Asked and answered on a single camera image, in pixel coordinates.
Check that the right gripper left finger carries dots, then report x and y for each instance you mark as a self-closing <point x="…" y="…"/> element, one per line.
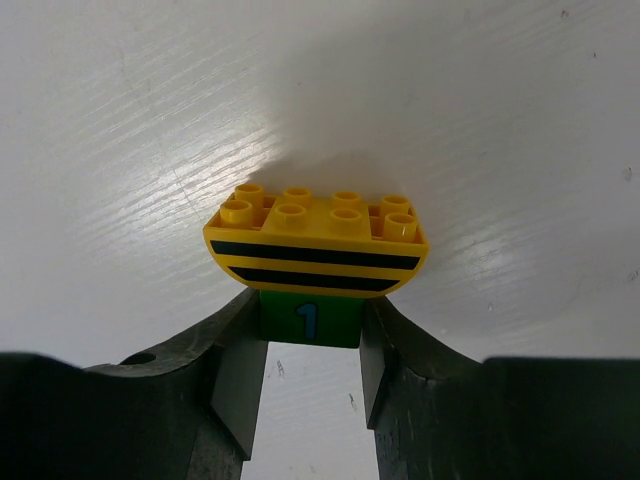
<point x="185" y="408"/>

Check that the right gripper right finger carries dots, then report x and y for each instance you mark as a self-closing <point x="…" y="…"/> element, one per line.
<point x="437" y="414"/>

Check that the green number one lego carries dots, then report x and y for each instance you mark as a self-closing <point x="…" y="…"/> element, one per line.
<point x="317" y="320"/>

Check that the yellow striped lego brick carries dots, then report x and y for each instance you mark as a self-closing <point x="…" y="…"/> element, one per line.
<point x="297" y="242"/>

